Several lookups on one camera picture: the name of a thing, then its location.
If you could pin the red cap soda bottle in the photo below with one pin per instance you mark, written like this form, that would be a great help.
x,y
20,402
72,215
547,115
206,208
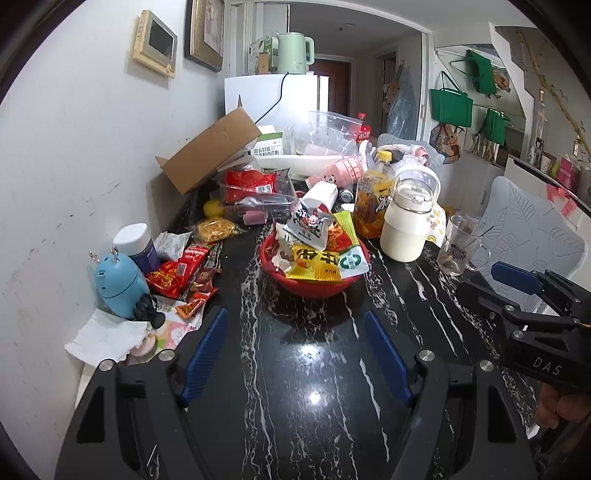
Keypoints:
x,y
363,129

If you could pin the red plastic basket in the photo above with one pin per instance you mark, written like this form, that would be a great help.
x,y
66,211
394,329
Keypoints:
x,y
318,284

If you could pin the pink paper cup stack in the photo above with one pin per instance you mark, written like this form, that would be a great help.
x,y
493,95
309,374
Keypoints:
x,y
344,171

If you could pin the yellow fried snack packet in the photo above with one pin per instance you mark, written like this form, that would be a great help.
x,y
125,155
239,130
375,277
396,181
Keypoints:
x,y
216,229

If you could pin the clear plastic container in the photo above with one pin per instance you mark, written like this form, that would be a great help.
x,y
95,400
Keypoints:
x,y
277,201

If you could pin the framed picture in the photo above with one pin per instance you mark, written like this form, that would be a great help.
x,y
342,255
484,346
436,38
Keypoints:
x,y
205,32

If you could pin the beige wall intercom panel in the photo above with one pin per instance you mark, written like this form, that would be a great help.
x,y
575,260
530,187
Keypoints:
x,y
157,44

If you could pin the long red snack packet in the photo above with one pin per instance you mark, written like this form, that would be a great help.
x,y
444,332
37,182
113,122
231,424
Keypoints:
x,y
193,258

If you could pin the glass mug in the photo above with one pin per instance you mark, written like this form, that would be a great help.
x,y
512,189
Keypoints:
x,y
459,247

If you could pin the metal spoon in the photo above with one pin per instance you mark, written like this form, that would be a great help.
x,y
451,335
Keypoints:
x,y
480,235

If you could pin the red yellow snack packet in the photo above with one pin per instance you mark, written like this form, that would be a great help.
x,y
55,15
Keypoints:
x,y
168,279

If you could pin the white cartoon snack packet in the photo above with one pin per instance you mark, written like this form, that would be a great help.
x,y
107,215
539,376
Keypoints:
x,y
309,226

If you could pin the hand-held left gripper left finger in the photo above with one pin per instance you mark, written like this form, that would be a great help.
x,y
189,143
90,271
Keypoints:
x,y
205,357

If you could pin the patterned shopping bag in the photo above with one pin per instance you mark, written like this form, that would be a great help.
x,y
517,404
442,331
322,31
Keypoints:
x,y
445,142

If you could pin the yellow cap tea bottle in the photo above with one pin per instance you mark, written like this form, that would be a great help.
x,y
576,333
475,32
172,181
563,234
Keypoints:
x,y
371,203

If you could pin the yellow black snack packet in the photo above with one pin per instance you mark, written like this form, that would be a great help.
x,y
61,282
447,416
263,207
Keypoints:
x,y
318,266

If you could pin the white toilet paper roll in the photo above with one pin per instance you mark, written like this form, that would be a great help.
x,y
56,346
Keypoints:
x,y
321,194

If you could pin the white plastic bag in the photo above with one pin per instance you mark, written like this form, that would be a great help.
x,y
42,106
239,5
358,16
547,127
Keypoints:
x,y
411,150

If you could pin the small green white carton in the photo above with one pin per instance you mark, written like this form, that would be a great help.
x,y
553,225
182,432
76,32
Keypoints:
x,y
263,55

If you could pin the white foam tray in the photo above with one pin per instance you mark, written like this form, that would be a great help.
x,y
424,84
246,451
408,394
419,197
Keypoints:
x,y
295,164

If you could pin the bamboo stalk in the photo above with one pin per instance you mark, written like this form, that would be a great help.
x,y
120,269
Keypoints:
x,y
556,99

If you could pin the blue round device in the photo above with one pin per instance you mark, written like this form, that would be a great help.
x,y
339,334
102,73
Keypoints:
x,y
120,286

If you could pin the open cardboard box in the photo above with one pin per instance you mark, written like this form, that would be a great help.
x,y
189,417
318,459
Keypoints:
x,y
212,152

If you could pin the red bag with barcode label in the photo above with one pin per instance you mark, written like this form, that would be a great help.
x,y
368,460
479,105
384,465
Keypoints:
x,y
249,182

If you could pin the dark brown snack packet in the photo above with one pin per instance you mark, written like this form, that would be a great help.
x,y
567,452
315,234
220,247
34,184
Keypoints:
x,y
203,279

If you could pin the grey leaf pattern chair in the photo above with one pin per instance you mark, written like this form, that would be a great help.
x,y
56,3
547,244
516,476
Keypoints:
x,y
531,230

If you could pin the white tissue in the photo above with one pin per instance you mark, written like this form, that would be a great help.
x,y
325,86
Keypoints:
x,y
106,337

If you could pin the green electric kettle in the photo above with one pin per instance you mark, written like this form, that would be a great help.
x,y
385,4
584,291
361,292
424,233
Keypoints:
x,y
295,53

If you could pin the green white medicine box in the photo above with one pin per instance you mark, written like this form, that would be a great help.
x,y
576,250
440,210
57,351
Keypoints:
x,y
268,144

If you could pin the pink sticker sheet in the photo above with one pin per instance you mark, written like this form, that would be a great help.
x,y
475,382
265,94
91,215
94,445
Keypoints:
x,y
174,331

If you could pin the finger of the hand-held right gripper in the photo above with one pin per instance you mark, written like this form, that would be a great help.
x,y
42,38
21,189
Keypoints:
x,y
485,297
512,275

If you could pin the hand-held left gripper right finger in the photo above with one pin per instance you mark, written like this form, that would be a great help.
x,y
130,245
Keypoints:
x,y
388,357

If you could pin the person's right hand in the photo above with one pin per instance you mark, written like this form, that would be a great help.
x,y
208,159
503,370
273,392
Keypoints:
x,y
554,408

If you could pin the pink gift box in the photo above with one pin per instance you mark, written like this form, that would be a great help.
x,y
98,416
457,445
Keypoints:
x,y
565,175

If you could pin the orange red snack packet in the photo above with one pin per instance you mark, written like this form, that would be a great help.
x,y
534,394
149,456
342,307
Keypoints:
x,y
338,240

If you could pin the green tote bag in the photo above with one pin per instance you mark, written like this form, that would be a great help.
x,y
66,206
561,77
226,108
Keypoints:
x,y
496,125
450,108
480,71

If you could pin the white refrigerator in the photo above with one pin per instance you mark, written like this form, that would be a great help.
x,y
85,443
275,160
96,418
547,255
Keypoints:
x,y
300,94

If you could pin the small orange snack packet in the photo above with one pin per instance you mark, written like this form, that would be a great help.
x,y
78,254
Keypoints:
x,y
189,308

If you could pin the crumpled white wrapper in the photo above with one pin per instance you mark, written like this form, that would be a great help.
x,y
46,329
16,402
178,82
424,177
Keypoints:
x,y
173,242

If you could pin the blue plastic bag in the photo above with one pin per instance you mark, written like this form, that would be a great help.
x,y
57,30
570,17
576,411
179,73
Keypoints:
x,y
399,104

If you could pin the person's right forearm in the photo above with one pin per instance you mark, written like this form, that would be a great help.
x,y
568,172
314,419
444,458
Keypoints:
x,y
561,454

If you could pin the white red packet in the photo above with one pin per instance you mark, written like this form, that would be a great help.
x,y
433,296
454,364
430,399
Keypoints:
x,y
279,251

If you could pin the drink can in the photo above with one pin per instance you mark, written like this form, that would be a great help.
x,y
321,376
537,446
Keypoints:
x,y
346,194

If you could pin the small pink box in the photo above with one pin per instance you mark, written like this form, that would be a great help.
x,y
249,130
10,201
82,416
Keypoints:
x,y
256,217

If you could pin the yellow smiley cloth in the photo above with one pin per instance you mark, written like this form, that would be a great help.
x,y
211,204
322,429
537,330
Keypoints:
x,y
436,226

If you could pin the white lid blue jar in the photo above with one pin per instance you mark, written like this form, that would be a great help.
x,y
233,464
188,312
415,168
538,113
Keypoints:
x,y
138,249

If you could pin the yellow lemon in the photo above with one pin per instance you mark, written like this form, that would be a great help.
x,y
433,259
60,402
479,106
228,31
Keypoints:
x,y
212,208

